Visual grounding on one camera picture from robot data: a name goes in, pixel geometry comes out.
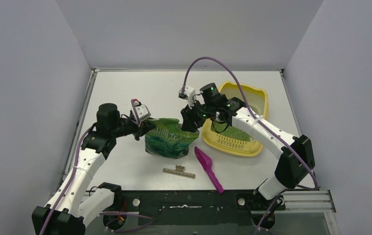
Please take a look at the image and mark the green cat litter bag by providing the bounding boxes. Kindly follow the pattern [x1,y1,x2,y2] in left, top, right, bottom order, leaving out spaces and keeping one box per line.
[144,118,200,159]

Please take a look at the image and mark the yellow litter box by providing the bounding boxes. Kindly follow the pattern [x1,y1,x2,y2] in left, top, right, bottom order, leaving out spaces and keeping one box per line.
[202,81,269,158]

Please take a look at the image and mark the magenta plastic scoop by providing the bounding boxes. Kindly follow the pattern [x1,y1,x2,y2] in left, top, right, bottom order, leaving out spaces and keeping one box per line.
[194,146,225,194]

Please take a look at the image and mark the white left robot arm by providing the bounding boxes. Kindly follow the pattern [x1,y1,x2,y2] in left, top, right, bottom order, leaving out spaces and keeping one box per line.
[32,99,155,235]

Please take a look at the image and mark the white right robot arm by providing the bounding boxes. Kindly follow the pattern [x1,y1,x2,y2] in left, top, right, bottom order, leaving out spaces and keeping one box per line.
[178,83,315,209]

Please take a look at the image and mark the green litter granules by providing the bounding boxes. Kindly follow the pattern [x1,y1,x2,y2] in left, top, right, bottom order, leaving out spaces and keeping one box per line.
[210,121,255,142]

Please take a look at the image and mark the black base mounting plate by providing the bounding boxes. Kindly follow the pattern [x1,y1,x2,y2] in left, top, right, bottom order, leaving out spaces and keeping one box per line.
[106,189,272,226]

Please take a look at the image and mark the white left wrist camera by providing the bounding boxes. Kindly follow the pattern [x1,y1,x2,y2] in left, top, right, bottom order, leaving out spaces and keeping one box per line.
[131,99,151,125]

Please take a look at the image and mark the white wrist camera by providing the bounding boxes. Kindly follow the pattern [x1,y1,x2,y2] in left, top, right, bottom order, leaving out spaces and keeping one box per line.
[178,85,196,109]
[131,99,151,125]

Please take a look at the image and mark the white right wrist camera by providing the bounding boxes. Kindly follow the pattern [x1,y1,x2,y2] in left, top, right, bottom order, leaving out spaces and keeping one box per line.
[178,85,196,109]

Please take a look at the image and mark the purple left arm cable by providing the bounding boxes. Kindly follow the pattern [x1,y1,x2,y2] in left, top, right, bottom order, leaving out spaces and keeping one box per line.
[38,98,156,235]

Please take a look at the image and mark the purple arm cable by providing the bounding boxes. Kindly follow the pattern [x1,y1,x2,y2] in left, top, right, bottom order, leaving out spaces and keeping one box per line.
[38,98,156,235]
[181,56,320,235]

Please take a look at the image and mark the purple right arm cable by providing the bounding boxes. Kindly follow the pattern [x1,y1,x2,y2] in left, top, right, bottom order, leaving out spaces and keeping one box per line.
[181,56,320,235]

